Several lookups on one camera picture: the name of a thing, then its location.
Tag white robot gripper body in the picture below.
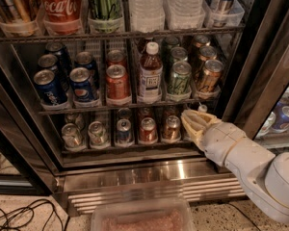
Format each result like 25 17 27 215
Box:
198 122 246 167

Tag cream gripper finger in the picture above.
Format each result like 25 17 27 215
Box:
181 110 205 147
196 111 221 133

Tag green soda can front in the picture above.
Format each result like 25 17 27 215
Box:
167 61 192 95

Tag green soda can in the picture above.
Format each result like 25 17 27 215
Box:
161 36 180 57
170 46 188 67
167 61 192 95

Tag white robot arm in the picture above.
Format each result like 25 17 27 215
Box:
181 110 289 223

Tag tea bottle bottom shelf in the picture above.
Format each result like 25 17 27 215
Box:
184 103 208 141

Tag orange can bottom shelf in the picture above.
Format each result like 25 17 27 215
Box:
163 115 181 140

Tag gold soda can front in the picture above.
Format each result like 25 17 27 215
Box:
196 60 223 92

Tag gold soda can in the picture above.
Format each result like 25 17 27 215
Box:
190 35 211 52
196 45 218 70
196 60 223 92

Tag red can bottom shelf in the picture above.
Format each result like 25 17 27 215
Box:
140 117 157 142

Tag blue can right fridge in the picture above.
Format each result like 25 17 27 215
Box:
272 105 289 132

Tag blue can bottom shelf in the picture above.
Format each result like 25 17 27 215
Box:
117 119 132 143

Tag gold soda can rear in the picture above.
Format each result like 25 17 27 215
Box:
190 35 211 52

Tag green soda can rear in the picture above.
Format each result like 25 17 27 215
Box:
161 36 180 57

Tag red soda can front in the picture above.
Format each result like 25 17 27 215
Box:
106 64 130 100

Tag red soda can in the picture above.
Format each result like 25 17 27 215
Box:
106 64 130 100
107 49 127 67

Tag red soda can rear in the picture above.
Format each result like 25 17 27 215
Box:
107 49 127 67

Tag blue pepsi can front centre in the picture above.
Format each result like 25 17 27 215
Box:
69 67 96 102

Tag blue pepsi can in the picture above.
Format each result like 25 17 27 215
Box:
38 54 66 85
69 67 96 102
34 69 67 106
45 42 71 69
74 51 99 81

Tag silver can bottom far left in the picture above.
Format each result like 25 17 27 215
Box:
62 123 83 148

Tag stainless fridge base grille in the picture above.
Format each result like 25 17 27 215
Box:
53 158 244 217

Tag blue pepsi can rear centre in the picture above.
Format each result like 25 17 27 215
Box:
74 51 99 81

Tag blue pepsi can front left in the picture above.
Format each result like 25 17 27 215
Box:
34 69 67 106

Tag green can top shelf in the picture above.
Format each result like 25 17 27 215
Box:
89 0 122 33

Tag blue pepsi can rear left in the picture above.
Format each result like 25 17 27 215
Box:
45 42 71 69

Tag red coca-cola can top shelf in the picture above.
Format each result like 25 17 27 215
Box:
40 0 82 35

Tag brown tea bottle white cap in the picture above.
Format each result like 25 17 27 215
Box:
139 41 163 97

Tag clear plastic bin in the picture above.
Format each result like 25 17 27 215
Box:
90 197 196 231

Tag clear water bottle right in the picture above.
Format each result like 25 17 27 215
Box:
164 0 205 30

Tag clear water bottle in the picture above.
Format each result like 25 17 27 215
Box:
129 0 165 33
164 0 205 30

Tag clear water bottle left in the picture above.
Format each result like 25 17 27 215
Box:
129 0 165 33

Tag black floor cables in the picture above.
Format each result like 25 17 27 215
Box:
0 198 71 231

